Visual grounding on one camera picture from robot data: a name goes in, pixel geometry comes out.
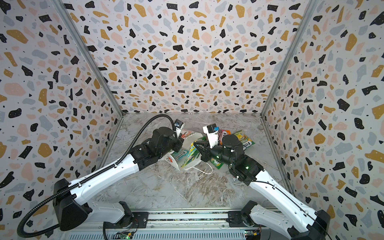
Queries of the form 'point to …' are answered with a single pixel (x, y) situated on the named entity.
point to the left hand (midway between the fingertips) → (181, 131)
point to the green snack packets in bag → (181, 154)
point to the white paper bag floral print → (189, 137)
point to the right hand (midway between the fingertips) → (192, 142)
